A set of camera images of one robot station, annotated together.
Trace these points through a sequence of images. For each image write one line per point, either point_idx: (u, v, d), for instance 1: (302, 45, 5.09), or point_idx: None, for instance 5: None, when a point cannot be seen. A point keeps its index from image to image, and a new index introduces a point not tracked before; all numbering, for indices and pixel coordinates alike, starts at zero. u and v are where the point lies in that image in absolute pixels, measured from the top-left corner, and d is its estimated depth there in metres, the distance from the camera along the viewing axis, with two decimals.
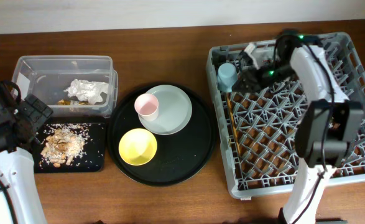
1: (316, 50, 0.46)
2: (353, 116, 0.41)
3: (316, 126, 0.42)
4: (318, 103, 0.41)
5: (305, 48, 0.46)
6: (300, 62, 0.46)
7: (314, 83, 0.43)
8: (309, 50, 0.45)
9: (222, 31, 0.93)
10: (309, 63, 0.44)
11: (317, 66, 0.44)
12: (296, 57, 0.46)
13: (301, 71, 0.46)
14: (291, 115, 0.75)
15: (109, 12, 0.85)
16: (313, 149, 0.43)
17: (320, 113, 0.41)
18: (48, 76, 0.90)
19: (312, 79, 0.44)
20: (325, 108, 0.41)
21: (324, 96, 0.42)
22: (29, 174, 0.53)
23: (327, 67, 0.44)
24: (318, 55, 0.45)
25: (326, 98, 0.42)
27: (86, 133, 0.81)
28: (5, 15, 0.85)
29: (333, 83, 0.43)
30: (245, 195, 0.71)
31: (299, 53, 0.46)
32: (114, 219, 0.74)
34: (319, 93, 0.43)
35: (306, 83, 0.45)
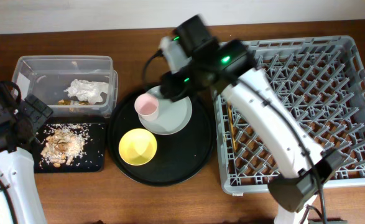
1: (254, 81, 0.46)
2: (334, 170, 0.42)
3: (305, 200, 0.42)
4: (302, 184, 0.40)
5: (240, 84, 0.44)
6: (250, 112, 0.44)
7: (281, 145, 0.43)
8: (249, 91, 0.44)
9: (222, 31, 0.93)
10: (262, 112, 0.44)
11: (270, 113, 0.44)
12: (238, 101, 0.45)
13: (252, 118, 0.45)
14: (300, 100, 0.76)
15: (109, 13, 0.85)
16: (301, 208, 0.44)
17: (308, 190, 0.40)
18: (49, 76, 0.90)
19: (275, 138, 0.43)
20: (310, 183, 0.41)
21: (300, 157, 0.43)
22: (29, 175, 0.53)
23: (281, 115, 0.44)
24: (265, 97, 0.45)
25: (304, 163, 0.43)
27: (86, 133, 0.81)
28: (6, 16, 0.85)
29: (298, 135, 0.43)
30: (237, 191, 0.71)
31: (236, 95, 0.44)
32: (114, 219, 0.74)
34: (293, 156, 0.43)
35: (271, 140, 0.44)
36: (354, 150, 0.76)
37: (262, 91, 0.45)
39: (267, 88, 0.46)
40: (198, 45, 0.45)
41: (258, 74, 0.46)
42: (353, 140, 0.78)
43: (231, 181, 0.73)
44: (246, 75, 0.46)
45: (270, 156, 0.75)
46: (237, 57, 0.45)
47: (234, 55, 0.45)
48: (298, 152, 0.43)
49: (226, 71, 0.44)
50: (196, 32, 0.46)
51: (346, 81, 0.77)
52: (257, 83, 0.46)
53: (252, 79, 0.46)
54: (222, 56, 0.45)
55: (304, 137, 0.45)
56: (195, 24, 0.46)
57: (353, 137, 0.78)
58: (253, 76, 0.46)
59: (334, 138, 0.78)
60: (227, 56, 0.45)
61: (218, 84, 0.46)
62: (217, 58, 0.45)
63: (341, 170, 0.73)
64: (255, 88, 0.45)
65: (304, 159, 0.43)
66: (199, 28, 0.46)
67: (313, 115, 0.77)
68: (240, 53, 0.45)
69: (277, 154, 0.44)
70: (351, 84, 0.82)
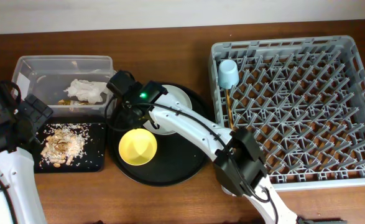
1: (167, 101, 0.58)
2: (247, 144, 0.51)
3: (232, 175, 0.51)
4: (217, 161, 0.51)
5: (155, 107, 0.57)
6: (171, 124, 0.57)
7: (198, 137, 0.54)
8: (162, 111, 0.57)
9: (222, 31, 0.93)
10: (176, 120, 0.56)
11: (183, 119, 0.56)
12: (162, 119, 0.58)
13: (176, 128, 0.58)
14: (301, 100, 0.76)
15: (109, 12, 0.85)
16: (240, 185, 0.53)
17: (226, 167, 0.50)
18: (49, 76, 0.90)
19: (194, 135, 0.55)
20: (226, 160, 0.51)
21: (212, 141, 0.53)
22: (30, 175, 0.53)
23: (193, 117, 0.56)
24: (177, 108, 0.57)
25: (219, 145, 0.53)
27: (86, 133, 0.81)
28: (5, 15, 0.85)
29: (209, 127, 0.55)
30: None
31: (157, 116, 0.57)
32: (114, 219, 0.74)
34: (207, 142, 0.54)
35: (192, 138, 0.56)
36: (353, 150, 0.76)
37: (173, 105, 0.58)
39: (177, 101, 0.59)
40: (124, 91, 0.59)
41: (168, 96, 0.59)
42: (353, 141, 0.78)
43: None
44: (159, 101, 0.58)
45: (270, 155, 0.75)
46: (152, 91, 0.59)
47: (148, 91, 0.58)
48: (211, 139, 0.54)
49: (146, 102, 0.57)
50: (121, 86, 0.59)
51: (346, 81, 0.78)
52: (169, 101, 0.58)
53: (162, 101, 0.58)
54: (138, 94, 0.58)
55: (215, 126, 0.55)
56: (120, 78, 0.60)
57: (353, 137, 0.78)
58: (163, 99, 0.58)
59: (334, 138, 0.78)
60: (143, 94, 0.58)
61: (147, 114, 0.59)
62: (136, 96, 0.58)
63: (341, 171, 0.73)
64: (166, 104, 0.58)
65: (217, 142, 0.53)
66: (127, 80, 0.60)
67: (313, 116, 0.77)
68: (153, 89, 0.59)
69: (202, 147, 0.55)
70: (351, 84, 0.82)
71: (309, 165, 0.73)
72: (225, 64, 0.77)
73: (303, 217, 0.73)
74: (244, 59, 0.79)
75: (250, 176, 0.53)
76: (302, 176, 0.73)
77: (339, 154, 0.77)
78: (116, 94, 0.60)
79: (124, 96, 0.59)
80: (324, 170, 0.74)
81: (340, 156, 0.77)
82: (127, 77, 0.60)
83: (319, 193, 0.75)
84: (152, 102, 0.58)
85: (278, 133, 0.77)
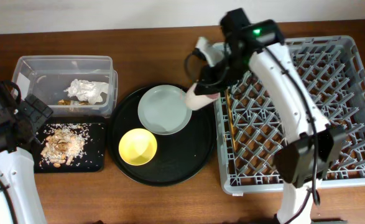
1: (279, 55, 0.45)
2: (335, 145, 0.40)
3: (301, 164, 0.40)
4: (300, 144, 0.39)
5: (263, 52, 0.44)
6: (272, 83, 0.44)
7: (289, 109, 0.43)
8: (268, 60, 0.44)
9: (222, 31, 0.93)
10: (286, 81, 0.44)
11: (287, 83, 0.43)
12: (260, 68, 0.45)
13: (271, 88, 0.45)
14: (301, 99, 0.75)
15: (109, 13, 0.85)
16: (298, 177, 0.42)
17: (302, 152, 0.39)
18: (49, 76, 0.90)
19: (286, 104, 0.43)
20: (308, 147, 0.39)
21: (304, 123, 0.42)
22: (29, 175, 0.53)
23: (296, 82, 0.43)
24: (285, 65, 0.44)
25: (307, 128, 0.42)
27: (86, 133, 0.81)
28: (5, 16, 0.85)
29: (309, 104, 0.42)
30: (237, 191, 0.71)
31: (260, 61, 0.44)
32: (114, 219, 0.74)
34: (298, 119, 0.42)
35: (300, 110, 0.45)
36: (354, 150, 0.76)
37: (285, 61, 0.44)
39: (289, 60, 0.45)
40: (237, 33, 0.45)
41: (282, 48, 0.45)
42: (353, 141, 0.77)
43: (230, 181, 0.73)
44: (272, 48, 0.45)
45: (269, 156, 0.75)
46: (268, 33, 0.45)
47: (264, 29, 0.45)
48: (304, 118, 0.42)
49: (257, 42, 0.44)
50: (233, 22, 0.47)
51: (346, 81, 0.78)
52: (280, 54, 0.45)
53: (274, 50, 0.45)
54: (255, 30, 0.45)
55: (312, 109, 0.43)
56: (237, 17, 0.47)
57: (353, 137, 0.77)
58: (273, 49, 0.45)
59: None
60: (258, 29, 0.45)
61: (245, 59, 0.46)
62: (250, 30, 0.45)
63: (341, 171, 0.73)
64: (279, 58, 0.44)
65: (308, 126, 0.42)
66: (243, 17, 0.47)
67: None
68: (269, 30, 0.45)
69: (285, 120, 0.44)
70: (351, 84, 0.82)
71: None
72: None
73: None
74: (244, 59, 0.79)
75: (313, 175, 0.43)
76: None
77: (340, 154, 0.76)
78: (227, 41, 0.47)
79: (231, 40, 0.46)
80: None
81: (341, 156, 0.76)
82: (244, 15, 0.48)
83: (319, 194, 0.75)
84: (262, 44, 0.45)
85: (278, 133, 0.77)
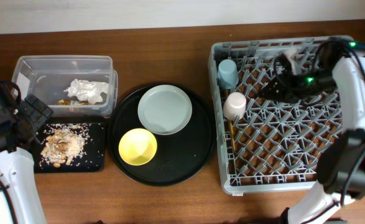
1: None
2: None
3: (347, 157, 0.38)
4: (354, 132, 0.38)
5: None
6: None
7: (355, 104, 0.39)
8: (355, 62, 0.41)
9: (222, 31, 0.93)
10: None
11: (364, 85, 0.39)
12: (343, 70, 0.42)
13: (341, 84, 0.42)
14: None
15: (109, 12, 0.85)
16: (336, 177, 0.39)
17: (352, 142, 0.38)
18: (48, 76, 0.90)
19: (355, 100, 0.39)
20: (362, 141, 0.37)
21: (364, 121, 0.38)
22: (29, 175, 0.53)
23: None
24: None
25: (364, 127, 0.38)
27: (86, 133, 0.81)
28: (5, 15, 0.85)
29: None
30: (237, 191, 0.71)
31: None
32: (114, 219, 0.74)
34: (359, 117, 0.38)
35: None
36: None
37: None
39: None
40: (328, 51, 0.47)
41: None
42: None
43: (231, 181, 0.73)
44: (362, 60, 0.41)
45: (269, 156, 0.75)
46: (363, 50, 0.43)
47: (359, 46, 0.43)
48: None
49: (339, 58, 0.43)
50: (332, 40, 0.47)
51: None
52: None
53: (361, 62, 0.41)
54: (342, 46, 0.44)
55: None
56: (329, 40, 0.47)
57: None
58: (364, 60, 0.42)
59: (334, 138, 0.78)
60: (353, 44, 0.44)
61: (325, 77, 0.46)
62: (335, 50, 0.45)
63: None
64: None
65: None
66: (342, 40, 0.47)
67: (313, 116, 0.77)
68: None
69: (347, 116, 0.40)
70: None
71: (309, 165, 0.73)
72: (224, 63, 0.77)
73: None
74: (244, 59, 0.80)
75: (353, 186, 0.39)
76: (302, 176, 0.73)
77: None
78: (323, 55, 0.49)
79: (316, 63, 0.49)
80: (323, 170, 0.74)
81: None
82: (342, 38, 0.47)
83: None
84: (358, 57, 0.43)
85: (278, 133, 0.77)
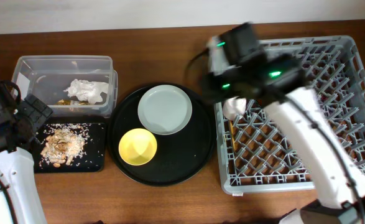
1: (303, 103, 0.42)
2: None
3: None
4: (346, 219, 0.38)
5: (288, 102, 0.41)
6: (294, 135, 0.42)
7: (324, 175, 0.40)
8: (294, 107, 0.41)
9: (222, 31, 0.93)
10: (307, 134, 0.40)
11: (318, 140, 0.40)
12: (286, 121, 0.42)
13: (292, 137, 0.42)
14: None
15: (109, 12, 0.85)
16: None
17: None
18: (49, 76, 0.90)
19: (321, 170, 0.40)
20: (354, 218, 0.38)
21: (343, 188, 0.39)
22: (29, 175, 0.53)
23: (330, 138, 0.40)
24: (312, 118, 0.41)
25: (343, 190, 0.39)
27: (86, 133, 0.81)
28: (5, 15, 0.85)
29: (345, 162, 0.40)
30: (237, 191, 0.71)
31: (281, 113, 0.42)
32: (114, 219, 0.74)
34: (335, 185, 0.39)
35: (316, 164, 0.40)
36: (353, 150, 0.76)
37: (311, 112, 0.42)
39: (316, 109, 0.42)
40: (243, 53, 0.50)
41: (305, 93, 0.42)
42: (353, 141, 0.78)
43: (231, 181, 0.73)
44: (295, 94, 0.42)
45: (269, 156, 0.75)
46: (290, 69, 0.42)
47: (285, 70, 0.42)
48: (342, 182, 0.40)
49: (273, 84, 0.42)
50: (247, 41, 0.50)
51: (345, 81, 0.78)
52: (303, 102, 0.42)
53: (300, 99, 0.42)
54: (272, 70, 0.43)
55: (331, 178, 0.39)
56: (244, 33, 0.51)
57: (353, 137, 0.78)
58: (299, 94, 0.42)
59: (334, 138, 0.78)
60: (278, 71, 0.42)
61: (265, 99, 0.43)
62: (265, 71, 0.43)
63: None
64: (300, 106, 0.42)
65: (346, 188, 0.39)
66: (249, 36, 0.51)
67: None
68: (290, 67, 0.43)
69: (319, 181, 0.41)
70: (351, 84, 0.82)
71: None
72: None
73: None
74: None
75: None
76: (302, 176, 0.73)
77: None
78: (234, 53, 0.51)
79: (237, 58, 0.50)
80: None
81: None
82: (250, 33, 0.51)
83: None
84: (281, 86, 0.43)
85: (278, 133, 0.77)
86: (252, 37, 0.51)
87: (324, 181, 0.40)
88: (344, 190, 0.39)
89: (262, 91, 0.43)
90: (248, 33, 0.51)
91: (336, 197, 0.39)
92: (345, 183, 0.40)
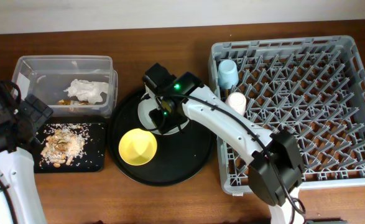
1: (204, 94, 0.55)
2: (288, 148, 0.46)
3: (269, 180, 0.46)
4: (258, 167, 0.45)
5: (190, 101, 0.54)
6: (204, 119, 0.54)
7: (233, 136, 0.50)
8: (196, 103, 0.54)
9: (222, 31, 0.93)
10: (210, 115, 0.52)
11: (219, 116, 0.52)
12: (196, 113, 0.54)
13: (205, 122, 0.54)
14: (301, 99, 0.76)
15: (109, 12, 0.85)
16: (275, 191, 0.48)
17: (263, 171, 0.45)
18: (49, 76, 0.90)
19: (229, 134, 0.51)
20: (267, 164, 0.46)
21: (250, 142, 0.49)
22: (30, 175, 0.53)
23: (231, 113, 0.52)
24: (213, 103, 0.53)
25: (252, 144, 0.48)
27: (86, 133, 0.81)
28: (5, 15, 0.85)
29: (247, 124, 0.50)
30: (237, 191, 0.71)
31: (191, 109, 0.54)
32: (114, 219, 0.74)
34: (244, 142, 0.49)
35: (226, 134, 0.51)
36: (353, 150, 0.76)
37: (210, 99, 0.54)
39: (214, 96, 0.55)
40: (158, 84, 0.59)
41: (203, 89, 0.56)
42: (353, 141, 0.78)
43: (230, 181, 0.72)
44: (195, 93, 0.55)
45: None
46: (187, 83, 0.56)
47: (183, 83, 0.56)
48: (249, 139, 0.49)
49: (180, 94, 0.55)
50: (155, 76, 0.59)
51: (346, 81, 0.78)
52: (204, 95, 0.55)
53: (198, 94, 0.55)
54: (173, 85, 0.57)
55: (239, 139, 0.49)
56: (154, 71, 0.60)
57: (353, 137, 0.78)
58: (199, 92, 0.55)
59: (334, 138, 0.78)
60: (178, 85, 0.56)
61: (180, 107, 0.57)
62: (170, 88, 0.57)
63: (341, 171, 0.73)
64: (202, 98, 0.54)
65: (255, 142, 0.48)
66: (161, 71, 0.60)
67: (313, 116, 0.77)
68: (187, 81, 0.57)
69: (235, 146, 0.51)
70: (351, 84, 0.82)
71: (309, 165, 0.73)
72: (225, 64, 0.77)
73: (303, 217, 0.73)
74: (244, 59, 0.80)
75: (269, 182, 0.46)
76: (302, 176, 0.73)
77: (339, 154, 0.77)
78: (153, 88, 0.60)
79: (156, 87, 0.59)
80: (324, 170, 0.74)
81: (340, 156, 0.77)
82: (161, 68, 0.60)
83: (319, 194, 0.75)
84: (186, 94, 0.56)
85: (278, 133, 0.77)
86: (158, 68, 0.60)
87: (236, 143, 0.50)
88: (250, 144, 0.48)
89: (176, 101, 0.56)
90: (153, 71, 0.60)
91: (247, 152, 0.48)
92: (250, 138, 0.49)
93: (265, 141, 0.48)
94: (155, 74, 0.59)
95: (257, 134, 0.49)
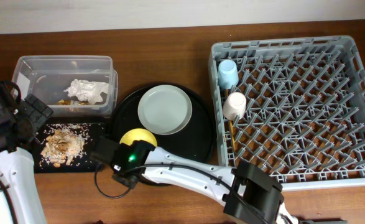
1: (158, 156, 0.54)
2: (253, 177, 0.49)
3: (252, 217, 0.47)
4: (233, 210, 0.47)
5: (147, 170, 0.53)
6: (166, 180, 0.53)
7: (199, 187, 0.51)
8: (155, 167, 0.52)
9: (222, 31, 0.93)
10: (171, 175, 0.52)
11: (180, 174, 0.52)
12: (157, 177, 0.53)
13: (169, 182, 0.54)
14: (301, 99, 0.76)
15: (109, 12, 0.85)
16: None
17: (239, 213, 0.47)
18: (49, 76, 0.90)
19: (194, 186, 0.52)
20: (240, 205, 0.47)
21: (216, 187, 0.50)
22: (30, 174, 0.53)
23: (188, 165, 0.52)
24: (169, 162, 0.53)
25: (217, 187, 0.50)
27: (86, 133, 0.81)
28: (5, 15, 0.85)
29: (207, 170, 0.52)
30: None
31: (149, 176, 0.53)
32: (114, 219, 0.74)
34: (211, 190, 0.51)
35: (191, 187, 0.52)
36: (353, 150, 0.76)
37: (164, 159, 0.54)
39: (168, 154, 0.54)
40: (112, 157, 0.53)
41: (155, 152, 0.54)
42: (353, 141, 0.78)
43: None
44: (148, 160, 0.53)
45: (269, 156, 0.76)
46: (141, 151, 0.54)
47: (135, 152, 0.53)
48: (214, 184, 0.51)
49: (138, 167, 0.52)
50: (106, 152, 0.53)
51: (345, 81, 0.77)
52: (158, 157, 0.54)
53: (152, 159, 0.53)
54: (127, 158, 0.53)
55: (206, 188, 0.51)
56: (101, 147, 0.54)
57: (353, 137, 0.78)
58: (152, 157, 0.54)
59: (334, 138, 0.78)
60: (132, 155, 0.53)
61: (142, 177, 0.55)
62: (124, 162, 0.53)
63: (341, 171, 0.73)
64: (157, 162, 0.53)
65: (219, 186, 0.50)
66: (107, 144, 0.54)
67: (313, 116, 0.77)
68: (140, 148, 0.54)
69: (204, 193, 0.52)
70: (351, 84, 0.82)
71: (309, 165, 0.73)
72: (225, 64, 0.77)
73: (303, 217, 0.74)
74: (244, 59, 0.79)
75: (251, 219, 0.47)
76: (302, 176, 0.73)
77: (339, 154, 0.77)
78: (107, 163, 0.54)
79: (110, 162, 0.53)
80: (324, 170, 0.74)
81: (340, 156, 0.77)
82: (106, 140, 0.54)
83: (319, 193, 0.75)
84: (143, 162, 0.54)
85: (278, 133, 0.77)
86: (102, 141, 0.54)
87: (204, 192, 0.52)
88: (216, 188, 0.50)
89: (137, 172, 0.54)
90: (98, 146, 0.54)
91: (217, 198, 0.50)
92: (214, 183, 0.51)
93: (229, 181, 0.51)
94: (102, 151, 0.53)
95: (220, 177, 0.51)
